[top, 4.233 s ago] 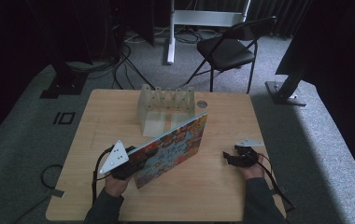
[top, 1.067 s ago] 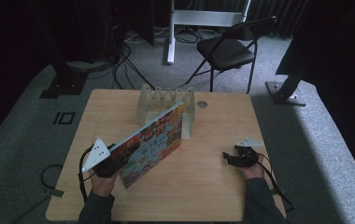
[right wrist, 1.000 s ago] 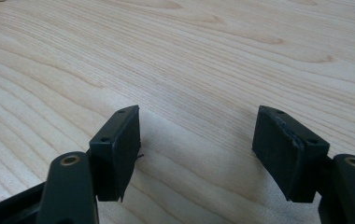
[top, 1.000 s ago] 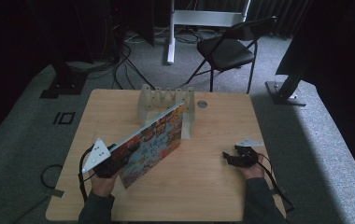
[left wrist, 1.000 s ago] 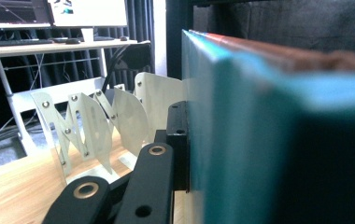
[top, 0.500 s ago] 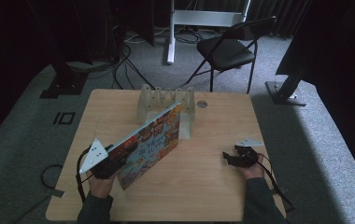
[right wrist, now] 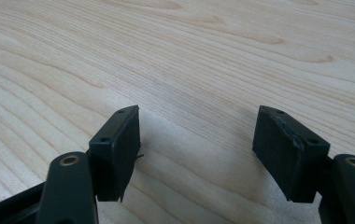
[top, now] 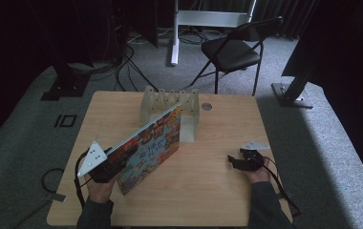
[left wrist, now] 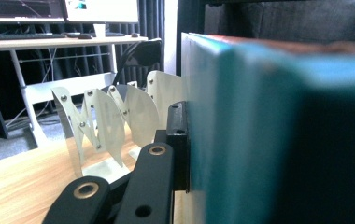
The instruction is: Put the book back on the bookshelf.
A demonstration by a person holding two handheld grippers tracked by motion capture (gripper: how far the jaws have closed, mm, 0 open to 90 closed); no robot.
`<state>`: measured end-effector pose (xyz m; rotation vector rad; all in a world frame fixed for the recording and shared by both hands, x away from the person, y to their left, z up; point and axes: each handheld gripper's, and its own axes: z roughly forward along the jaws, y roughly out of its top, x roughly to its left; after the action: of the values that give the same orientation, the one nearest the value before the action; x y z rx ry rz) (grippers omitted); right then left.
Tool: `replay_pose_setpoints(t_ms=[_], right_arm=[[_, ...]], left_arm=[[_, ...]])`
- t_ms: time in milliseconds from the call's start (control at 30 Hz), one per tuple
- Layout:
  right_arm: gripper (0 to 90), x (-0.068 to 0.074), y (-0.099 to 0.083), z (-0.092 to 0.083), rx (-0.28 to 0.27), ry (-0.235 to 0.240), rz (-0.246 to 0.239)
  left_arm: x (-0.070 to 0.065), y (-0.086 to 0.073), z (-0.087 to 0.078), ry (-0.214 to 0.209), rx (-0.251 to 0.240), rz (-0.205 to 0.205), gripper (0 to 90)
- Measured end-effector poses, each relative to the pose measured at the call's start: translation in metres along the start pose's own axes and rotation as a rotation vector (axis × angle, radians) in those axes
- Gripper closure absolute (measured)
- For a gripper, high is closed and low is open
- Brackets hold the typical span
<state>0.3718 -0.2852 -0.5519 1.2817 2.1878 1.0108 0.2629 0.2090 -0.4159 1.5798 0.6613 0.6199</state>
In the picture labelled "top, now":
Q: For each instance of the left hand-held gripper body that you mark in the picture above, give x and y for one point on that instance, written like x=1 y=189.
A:
x=101 y=165

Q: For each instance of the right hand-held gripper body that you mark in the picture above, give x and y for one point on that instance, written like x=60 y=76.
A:
x=252 y=157

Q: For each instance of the colourful picture book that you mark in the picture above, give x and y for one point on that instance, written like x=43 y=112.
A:
x=151 y=149

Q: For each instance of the clear acrylic book rack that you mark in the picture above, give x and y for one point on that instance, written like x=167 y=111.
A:
x=189 y=117

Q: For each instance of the person's right hand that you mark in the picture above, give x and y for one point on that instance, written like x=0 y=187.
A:
x=259 y=174

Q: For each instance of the person's left hand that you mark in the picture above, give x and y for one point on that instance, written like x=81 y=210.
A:
x=101 y=191

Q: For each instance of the grey tape piece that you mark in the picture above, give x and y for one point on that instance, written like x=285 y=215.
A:
x=56 y=197

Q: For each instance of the black slanted stand with base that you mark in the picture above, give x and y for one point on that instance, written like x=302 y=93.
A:
x=292 y=92

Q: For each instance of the black folding chair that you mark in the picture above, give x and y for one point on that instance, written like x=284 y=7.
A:
x=233 y=54

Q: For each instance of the black stand with base plate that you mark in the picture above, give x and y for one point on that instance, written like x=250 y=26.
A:
x=66 y=86

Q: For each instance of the white metal desk frame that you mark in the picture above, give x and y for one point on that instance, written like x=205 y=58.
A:
x=202 y=18

